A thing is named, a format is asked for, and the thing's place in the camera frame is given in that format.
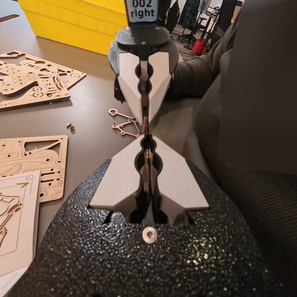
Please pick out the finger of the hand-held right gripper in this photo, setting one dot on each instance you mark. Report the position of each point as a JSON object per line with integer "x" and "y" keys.
{"x": 127, "y": 78}
{"x": 161, "y": 78}

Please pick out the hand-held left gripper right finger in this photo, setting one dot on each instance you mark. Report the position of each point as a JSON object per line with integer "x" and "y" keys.
{"x": 181, "y": 183}

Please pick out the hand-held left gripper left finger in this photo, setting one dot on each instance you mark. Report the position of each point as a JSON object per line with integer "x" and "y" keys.
{"x": 116, "y": 181}

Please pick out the thin wooden model piece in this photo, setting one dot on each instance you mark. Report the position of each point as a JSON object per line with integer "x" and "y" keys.
{"x": 148, "y": 171}

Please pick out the person's right forearm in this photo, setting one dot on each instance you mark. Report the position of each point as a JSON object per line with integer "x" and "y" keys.
{"x": 199, "y": 72}

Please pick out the laser-cut wooden parts sheet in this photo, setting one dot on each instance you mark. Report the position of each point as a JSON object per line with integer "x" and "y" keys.
{"x": 34, "y": 160}
{"x": 23, "y": 105}
{"x": 20, "y": 85}
{"x": 74, "y": 75}

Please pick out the hanging dark garment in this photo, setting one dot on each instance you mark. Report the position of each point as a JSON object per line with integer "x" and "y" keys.
{"x": 172, "y": 16}

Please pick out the black office chair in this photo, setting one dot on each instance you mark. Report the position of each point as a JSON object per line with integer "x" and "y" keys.
{"x": 189, "y": 32}

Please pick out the red bag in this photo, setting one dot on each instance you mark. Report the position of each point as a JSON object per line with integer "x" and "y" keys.
{"x": 200, "y": 46}

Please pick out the hanging plaid garment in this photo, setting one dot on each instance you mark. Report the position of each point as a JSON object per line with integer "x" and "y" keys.
{"x": 190, "y": 12}

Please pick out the yellow plastic box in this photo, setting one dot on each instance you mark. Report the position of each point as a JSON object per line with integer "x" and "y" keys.
{"x": 69, "y": 20}

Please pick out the person's dark sweater torso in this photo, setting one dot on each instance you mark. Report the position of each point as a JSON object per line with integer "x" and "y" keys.
{"x": 255, "y": 208}

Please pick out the white instruction booklet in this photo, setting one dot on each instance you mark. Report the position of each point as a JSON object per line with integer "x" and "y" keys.
{"x": 16, "y": 222}

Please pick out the wooden bicycle frame part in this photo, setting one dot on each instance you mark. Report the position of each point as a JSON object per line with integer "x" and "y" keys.
{"x": 126, "y": 124}

